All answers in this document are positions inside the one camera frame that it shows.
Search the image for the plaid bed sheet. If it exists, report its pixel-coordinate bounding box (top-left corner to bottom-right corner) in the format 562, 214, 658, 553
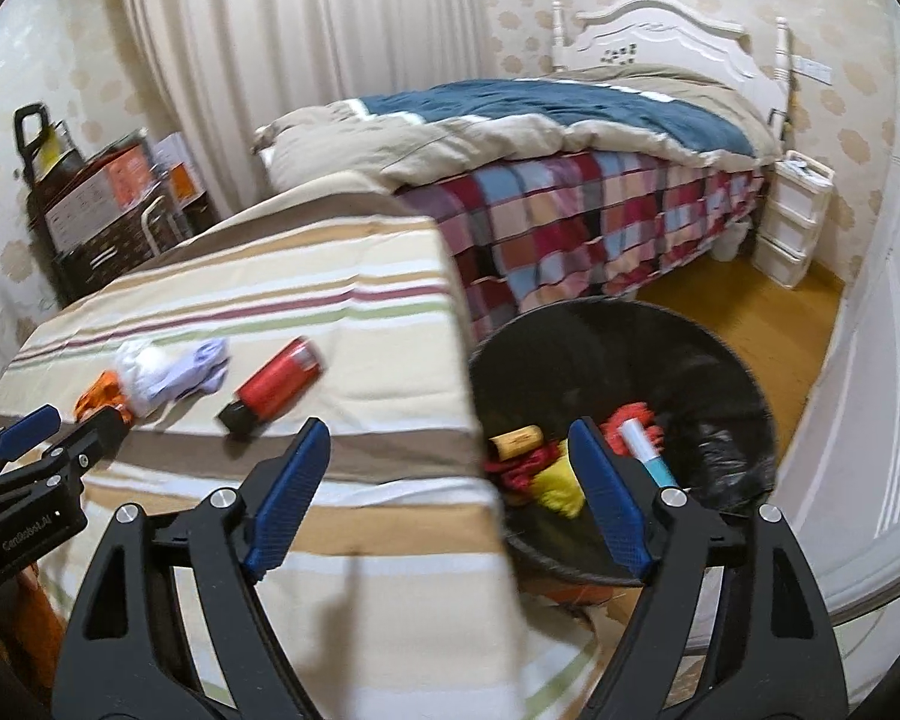
398, 151, 764, 338

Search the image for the red black bottle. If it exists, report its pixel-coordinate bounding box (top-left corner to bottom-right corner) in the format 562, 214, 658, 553
217, 337, 322, 440

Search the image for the purple crumpled glove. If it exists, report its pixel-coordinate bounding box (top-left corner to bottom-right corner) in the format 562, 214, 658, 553
162, 338, 229, 401

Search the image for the black trash bin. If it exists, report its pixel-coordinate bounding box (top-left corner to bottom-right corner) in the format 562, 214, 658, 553
466, 297, 781, 589

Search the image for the wall switch plate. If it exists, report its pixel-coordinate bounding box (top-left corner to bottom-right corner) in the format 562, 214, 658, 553
792, 54, 832, 86

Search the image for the wine cork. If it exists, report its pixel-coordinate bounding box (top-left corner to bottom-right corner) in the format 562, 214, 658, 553
487, 426, 544, 461

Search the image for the blue beige duvet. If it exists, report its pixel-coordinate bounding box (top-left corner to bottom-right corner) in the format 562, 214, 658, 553
255, 64, 782, 193

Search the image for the white bed headboard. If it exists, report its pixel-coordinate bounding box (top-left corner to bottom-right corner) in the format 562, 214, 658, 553
551, 0, 793, 135

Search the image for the beige striped curtain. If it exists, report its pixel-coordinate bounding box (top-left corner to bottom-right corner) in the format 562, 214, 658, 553
123, 0, 494, 216

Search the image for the white wardrobe door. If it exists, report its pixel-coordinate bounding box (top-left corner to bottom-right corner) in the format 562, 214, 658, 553
770, 35, 900, 616

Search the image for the white plastic drawer unit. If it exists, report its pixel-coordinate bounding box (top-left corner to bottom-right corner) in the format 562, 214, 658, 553
752, 149, 836, 289

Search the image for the striped table cloth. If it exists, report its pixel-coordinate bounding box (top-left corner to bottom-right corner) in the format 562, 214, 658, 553
0, 193, 603, 718

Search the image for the white teal tube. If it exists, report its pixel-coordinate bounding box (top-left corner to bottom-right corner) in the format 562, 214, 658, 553
617, 418, 678, 488

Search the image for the orange white cardboard box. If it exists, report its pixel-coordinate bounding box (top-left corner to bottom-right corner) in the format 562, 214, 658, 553
45, 143, 155, 254

